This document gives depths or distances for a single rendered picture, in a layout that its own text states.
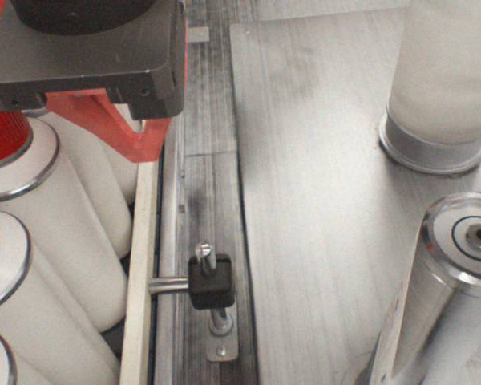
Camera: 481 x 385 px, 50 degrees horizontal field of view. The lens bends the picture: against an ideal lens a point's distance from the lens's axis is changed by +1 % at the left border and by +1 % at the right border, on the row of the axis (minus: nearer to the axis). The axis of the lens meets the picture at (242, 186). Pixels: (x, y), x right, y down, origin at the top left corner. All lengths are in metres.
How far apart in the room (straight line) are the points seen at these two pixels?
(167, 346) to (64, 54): 0.23
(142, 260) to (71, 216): 0.09
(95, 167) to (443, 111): 0.25
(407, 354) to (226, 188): 0.29
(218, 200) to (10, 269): 0.29
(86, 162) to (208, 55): 0.35
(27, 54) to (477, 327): 0.18
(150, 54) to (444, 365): 0.17
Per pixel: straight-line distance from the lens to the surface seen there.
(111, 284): 0.34
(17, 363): 0.21
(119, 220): 0.37
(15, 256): 0.22
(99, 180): 0.33
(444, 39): 0.37
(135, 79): 0.18
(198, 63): 0.63
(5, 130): 0.24
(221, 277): 0.34
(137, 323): 0.34
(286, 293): 0.37
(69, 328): 0.27
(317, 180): 0.43
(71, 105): 0.24
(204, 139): 0.54
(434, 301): 0.19
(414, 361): 0.24
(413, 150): 0.44
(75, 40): 0.20
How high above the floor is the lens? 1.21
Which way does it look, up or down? 51 degrees down
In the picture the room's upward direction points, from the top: 5 degrees counter-clockwise
